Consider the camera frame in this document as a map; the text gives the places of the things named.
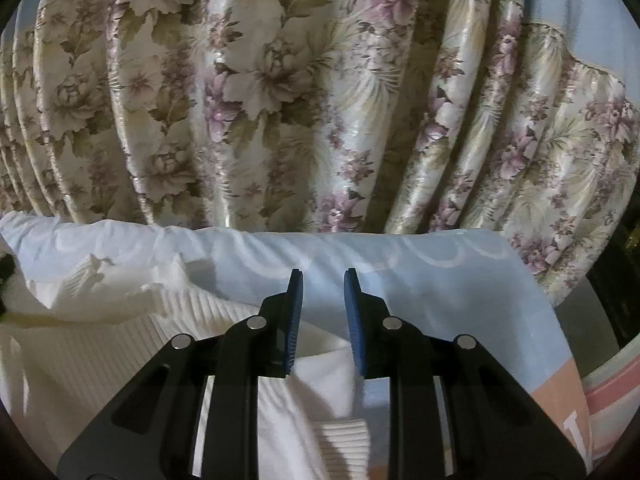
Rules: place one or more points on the white knit sweater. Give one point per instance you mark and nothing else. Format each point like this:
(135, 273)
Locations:
(100, 350)

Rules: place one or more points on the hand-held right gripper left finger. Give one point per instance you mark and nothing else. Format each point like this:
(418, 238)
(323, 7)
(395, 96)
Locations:
(295, 320)

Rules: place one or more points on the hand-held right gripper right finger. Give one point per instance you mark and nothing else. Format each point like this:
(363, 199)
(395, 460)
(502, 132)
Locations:
(352, 320)

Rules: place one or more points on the floral and blue curtain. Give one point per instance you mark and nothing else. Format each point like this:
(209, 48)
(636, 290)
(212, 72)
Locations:
(300, 85)

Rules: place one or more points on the orange white printed blanket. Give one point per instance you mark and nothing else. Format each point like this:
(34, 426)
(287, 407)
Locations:
(450, 280)

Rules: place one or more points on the pink striped cloth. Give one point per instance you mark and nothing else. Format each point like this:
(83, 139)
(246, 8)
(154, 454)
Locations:
(612, 400)

